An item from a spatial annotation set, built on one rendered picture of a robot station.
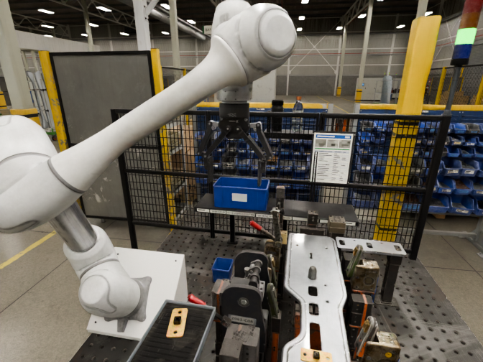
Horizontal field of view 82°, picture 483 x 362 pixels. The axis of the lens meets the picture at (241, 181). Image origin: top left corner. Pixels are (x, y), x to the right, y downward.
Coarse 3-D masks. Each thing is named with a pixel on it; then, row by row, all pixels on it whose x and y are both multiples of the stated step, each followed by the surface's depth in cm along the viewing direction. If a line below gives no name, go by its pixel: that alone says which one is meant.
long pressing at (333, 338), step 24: (288, 240) 132; (312, 240) 133; (288, 264) 115; (312, 264) 115; (336, 264) 115; (288, 288) 101; (336, 288) 102; (336, 312) 91; (336, 336) 83; (288, 360) 76; (336, 360) 76
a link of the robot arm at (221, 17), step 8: (232, 0) 59; (240, 0) 59; (216, 8) 61; (224, 8) 59; (232, 8) 59; (240, 8) 59; (216, 16) 60; (224, 16) 59; (232, 16) 59; (216, 24) 60; (224, 24) 58; (216, 32) 60
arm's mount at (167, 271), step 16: (128, 256) 131; (144, 256) 130; (160, 256) 129; (176, 256) 128; (128, 272) 128; (144, 272) 127; (160, 272) 126; (176, 272) 125; (160, 288) 123; (176, 288) 122; (160, 304) 120; (96, 320) 120; (112, 320) 119; (128, 320) 118; (144, 320) 117; (128, 336) 115
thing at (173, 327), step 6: (174, 312) 70; (186, 312) 70; (174, 318) 67; (180, 318) 67; (174, 324) 67; (180, 324) 67; (168, 330) 65; (174, 330) 65; (180, 330) 65; (168, 336) 64; (174, 336) 64; (180, 336) 64
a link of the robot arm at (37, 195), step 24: (0, 168) 59; (24, 168) 59; (48, 168) 58; (0, 192) 58; (24, 192) 57; (48, 192) 57; (72, 192) 60; (0, 216) 57; (24, 216) 58; (48, 216) 60
